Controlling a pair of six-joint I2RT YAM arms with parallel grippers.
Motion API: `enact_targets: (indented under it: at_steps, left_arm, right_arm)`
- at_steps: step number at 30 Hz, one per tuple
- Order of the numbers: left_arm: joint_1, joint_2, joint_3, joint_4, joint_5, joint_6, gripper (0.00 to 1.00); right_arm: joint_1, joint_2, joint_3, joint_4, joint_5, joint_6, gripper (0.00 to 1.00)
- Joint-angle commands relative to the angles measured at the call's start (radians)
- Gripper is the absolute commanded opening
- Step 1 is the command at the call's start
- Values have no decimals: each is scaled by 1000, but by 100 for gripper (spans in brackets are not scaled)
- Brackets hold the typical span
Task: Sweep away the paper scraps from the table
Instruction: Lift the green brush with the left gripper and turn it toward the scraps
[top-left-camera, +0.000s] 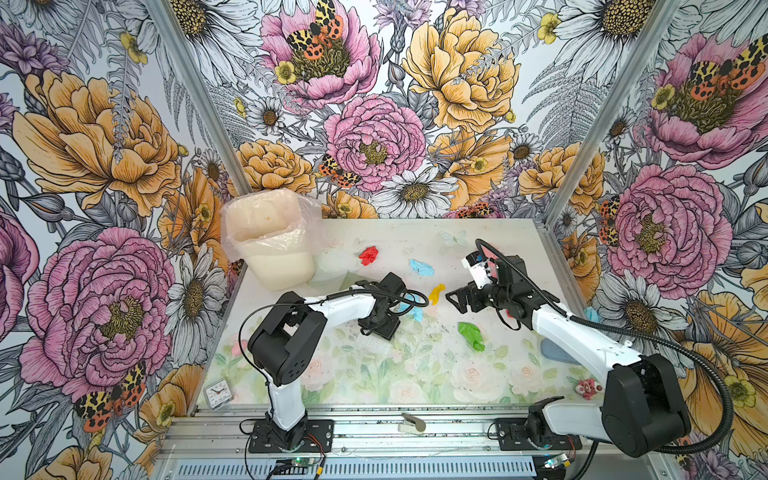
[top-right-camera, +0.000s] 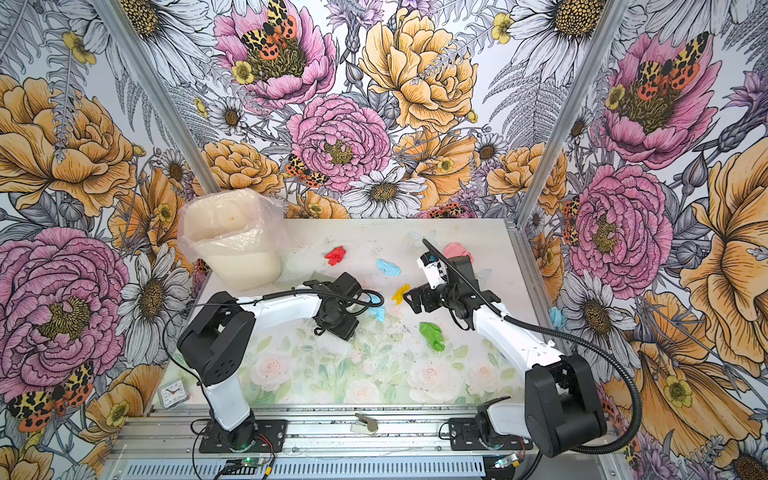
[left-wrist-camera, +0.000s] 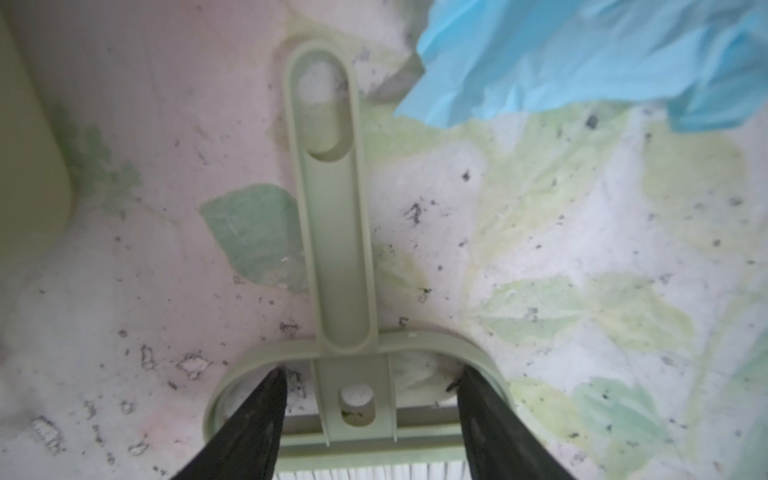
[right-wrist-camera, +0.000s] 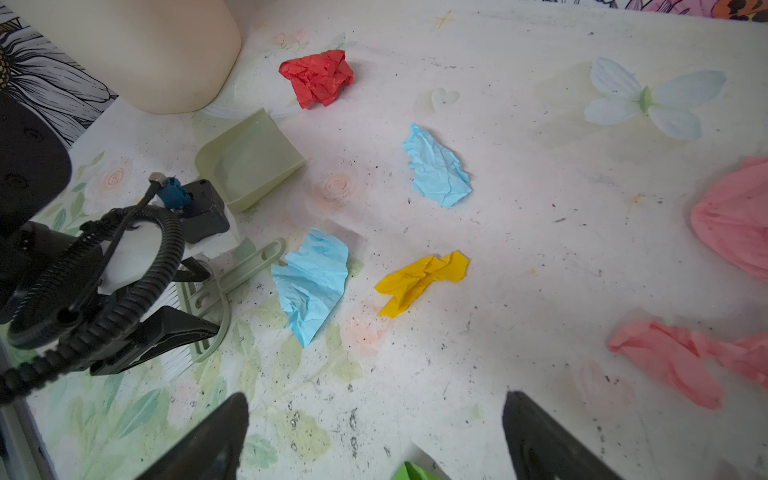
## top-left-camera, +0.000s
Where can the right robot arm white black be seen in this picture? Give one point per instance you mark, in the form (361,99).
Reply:
(642,408)

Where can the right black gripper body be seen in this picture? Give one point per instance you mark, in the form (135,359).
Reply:
(497,295)

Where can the small beige clip on rail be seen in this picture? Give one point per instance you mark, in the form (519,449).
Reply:
(411,424)

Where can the white trash bin plastic liner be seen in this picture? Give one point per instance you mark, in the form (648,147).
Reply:
(275,233)

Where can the yellow paper scrap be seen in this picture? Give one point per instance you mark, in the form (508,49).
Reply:
(435,294)

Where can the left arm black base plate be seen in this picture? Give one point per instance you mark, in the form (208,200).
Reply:
(308,436)

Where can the large light blue paper scrap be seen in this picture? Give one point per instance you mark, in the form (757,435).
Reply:
(413,306)

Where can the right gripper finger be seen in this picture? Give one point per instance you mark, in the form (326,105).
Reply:
(466,304)
(465,295)

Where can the small white clock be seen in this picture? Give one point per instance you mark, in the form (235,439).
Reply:
(218,394)

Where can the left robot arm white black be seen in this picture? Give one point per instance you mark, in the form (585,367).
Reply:
(284,343)

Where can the green dustpan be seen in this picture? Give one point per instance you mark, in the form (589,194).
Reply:
(330,281)

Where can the green paper scrap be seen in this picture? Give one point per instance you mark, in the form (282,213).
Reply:
(472,335)

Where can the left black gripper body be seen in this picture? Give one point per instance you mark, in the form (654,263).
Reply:
(385,325)

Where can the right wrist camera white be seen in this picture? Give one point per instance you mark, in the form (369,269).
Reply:
(476,265)

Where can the small light blue paper scrap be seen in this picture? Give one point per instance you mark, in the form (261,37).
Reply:
(421,268)

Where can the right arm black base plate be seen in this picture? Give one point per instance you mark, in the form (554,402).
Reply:
(524,434)

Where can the aluminium rail frame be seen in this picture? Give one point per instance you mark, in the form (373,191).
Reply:
(212,444)

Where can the red paper scrap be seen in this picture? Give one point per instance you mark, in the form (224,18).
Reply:
(369,255)

